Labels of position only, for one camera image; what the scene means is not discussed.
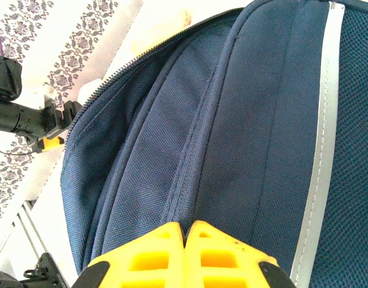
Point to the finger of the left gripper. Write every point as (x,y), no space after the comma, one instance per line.
(53,144)

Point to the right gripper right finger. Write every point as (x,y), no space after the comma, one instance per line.
(231,258)

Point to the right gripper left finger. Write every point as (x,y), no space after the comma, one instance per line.
(147,258)

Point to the navy blue backpack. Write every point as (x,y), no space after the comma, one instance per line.
(231,120)

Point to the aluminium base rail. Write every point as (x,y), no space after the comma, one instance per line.
(27,228)

